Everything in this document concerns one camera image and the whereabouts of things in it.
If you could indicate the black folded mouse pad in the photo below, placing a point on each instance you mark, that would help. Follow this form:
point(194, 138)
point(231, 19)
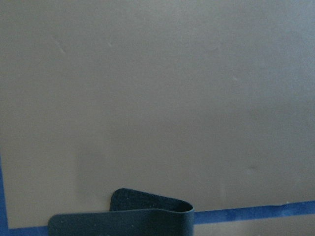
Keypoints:
point(131, 213)

